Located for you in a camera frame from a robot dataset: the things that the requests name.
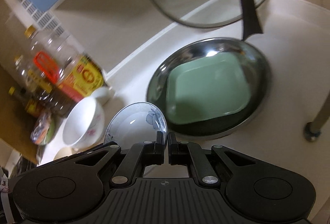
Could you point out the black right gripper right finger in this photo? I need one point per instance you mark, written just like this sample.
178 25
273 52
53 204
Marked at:
192 156

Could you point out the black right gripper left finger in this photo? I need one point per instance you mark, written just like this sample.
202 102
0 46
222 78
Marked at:
138 157

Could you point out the blue floral porcelain plate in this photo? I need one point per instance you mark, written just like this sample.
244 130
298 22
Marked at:
137 122

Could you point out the white floral porcelain bowl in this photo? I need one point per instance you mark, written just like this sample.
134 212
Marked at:
84 125

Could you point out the beige plastic bowls stack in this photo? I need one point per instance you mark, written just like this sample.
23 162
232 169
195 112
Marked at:
65 152

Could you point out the green square plate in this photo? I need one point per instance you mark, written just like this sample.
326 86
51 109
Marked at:
206 88

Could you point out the stainless steel round pan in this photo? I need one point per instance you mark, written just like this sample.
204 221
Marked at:
257 71

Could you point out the large clear oil bottle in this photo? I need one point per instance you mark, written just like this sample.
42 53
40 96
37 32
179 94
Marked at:
72 72

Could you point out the wrapped green snack packet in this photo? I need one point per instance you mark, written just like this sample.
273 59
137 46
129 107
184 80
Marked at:
44 129

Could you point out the small sauce bottle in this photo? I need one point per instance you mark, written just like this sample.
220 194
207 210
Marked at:
31 106

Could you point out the metal rack front leg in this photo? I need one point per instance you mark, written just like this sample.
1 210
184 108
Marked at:
312 130

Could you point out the dark oil bottle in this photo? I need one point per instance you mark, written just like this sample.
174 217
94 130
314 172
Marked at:
41 88

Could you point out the white vent grille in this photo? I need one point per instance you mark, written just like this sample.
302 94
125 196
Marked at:
44 20

